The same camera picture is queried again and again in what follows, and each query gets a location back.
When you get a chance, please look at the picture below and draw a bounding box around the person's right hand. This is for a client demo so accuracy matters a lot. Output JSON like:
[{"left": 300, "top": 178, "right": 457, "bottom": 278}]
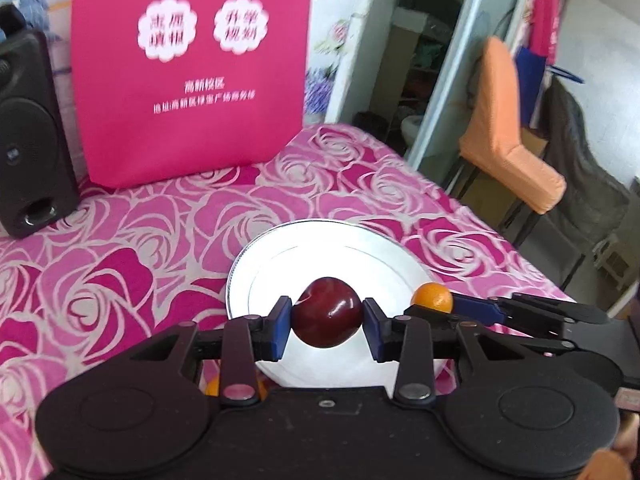
[{"left": 574, "top": 410, "right": 640, "bottom": 480}]

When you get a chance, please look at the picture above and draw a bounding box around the orange covered chair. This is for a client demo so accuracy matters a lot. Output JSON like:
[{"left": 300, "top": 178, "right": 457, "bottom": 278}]
[{"left": 444, "top": 36, "right": 566, "bottom": 246}]

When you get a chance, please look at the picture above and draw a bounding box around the white round plate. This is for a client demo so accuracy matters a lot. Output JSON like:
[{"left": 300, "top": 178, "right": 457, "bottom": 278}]
[{"left": 226, "top": 219, "right": 436, "bottom": 393}]

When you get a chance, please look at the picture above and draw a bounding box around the black speaker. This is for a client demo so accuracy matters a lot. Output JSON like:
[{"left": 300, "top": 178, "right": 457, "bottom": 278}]
[{"left": 0, "top": 4, "right": 80, "bottom": 238}]

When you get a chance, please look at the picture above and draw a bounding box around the orange fruit under gripper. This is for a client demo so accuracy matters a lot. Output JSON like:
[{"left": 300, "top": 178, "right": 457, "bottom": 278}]
[{"left": 204, "top": 372, "right": 272, "bottom": 400}]

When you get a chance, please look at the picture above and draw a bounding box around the dark red plum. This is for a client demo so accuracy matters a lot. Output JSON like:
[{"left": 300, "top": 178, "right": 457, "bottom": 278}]
[{"left": 291, "top": 276, "right": 363, "bottom": 348}]

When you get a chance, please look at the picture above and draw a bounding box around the pink tote bag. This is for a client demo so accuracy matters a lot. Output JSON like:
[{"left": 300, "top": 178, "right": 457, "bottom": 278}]
[{"left": 70, "top": 0, "right": 310, "bottom": 188}]

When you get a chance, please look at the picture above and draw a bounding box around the small orange kumquat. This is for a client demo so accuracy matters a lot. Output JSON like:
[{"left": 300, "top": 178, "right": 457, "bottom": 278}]
[{"left": 411, "top": 283, "right": 454, "bottom": 314}]

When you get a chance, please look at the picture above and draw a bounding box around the pink rose tablecloth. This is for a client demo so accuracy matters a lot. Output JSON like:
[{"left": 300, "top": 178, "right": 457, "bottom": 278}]
[{"left": 1, "top": 125, "right": 561, "bottom": 479}]

